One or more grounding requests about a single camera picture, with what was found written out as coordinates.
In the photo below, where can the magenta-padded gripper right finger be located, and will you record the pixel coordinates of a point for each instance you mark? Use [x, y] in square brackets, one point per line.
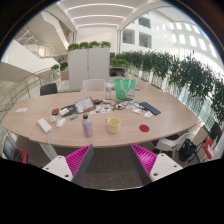
[146, 160]

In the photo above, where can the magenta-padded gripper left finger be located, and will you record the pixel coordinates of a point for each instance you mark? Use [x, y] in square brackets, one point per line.
[78, 159]

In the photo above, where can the purple drink bottle black cap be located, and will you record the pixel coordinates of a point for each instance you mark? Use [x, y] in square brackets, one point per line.
[87, 128]

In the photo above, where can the flat round red coaster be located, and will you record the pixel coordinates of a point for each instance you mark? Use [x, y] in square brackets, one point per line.
[144, 128]

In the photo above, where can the white chair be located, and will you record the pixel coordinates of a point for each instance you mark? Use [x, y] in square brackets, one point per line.
[93, 85]
[173, 143]

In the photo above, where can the teal tube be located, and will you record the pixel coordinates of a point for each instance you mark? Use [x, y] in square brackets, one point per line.
[73, 117]

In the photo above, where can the black backpack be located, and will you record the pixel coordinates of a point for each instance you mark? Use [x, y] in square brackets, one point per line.
[187, 150]

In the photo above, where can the white packet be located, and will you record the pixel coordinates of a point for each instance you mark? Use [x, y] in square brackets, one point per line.
[148, 114]

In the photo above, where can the pale yellow mug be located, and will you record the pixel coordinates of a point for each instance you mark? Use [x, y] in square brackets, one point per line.
[113, 126]

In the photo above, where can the small grey oval device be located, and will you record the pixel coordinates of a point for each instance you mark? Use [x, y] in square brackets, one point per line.
[52, 119]

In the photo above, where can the black folder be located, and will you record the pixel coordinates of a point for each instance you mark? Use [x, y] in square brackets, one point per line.
[69, 110]

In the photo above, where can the dark blue keyboard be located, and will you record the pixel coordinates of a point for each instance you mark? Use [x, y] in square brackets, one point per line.
[150, 108]

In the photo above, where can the small red black case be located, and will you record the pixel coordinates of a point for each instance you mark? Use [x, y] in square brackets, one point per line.
[55, 111]

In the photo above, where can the colourful sticker sheet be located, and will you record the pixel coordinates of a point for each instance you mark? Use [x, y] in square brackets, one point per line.
[101, 109]

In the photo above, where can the notebook with white paper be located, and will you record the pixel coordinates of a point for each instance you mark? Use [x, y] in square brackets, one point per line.
[84, 104]

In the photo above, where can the black power adapter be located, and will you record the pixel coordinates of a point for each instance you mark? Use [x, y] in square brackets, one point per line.
[97, 101]

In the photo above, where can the black and red chair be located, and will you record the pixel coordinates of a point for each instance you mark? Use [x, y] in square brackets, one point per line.
[15, 151]

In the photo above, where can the red bag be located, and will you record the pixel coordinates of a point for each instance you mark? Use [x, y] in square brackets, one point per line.
[209, 148]

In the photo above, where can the green tote bag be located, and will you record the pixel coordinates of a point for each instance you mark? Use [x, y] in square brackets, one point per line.
[125, 89]

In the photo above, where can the clear plastic bottle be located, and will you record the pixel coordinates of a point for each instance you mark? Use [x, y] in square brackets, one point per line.
[108, 91]

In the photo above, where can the white paper sheet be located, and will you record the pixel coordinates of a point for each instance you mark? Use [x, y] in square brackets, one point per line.
[21, 109]

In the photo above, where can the white cabinet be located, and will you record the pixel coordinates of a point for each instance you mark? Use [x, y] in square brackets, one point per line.
[88, 68]

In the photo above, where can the planter box with plants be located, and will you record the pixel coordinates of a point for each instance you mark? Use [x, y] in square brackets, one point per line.
[118, 65]
[63, 68]

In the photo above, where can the glass railing wooden handrail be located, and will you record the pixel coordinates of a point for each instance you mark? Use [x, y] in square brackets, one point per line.
[20, 87]

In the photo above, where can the row of green trees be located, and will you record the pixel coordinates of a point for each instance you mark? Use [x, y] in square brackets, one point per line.
[186, 76]

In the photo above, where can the green plants atop cabinet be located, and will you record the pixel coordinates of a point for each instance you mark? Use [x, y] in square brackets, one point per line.
[85, 45]

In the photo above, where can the ceiling light strips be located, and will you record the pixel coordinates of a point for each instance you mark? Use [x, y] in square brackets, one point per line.
[100, 16]

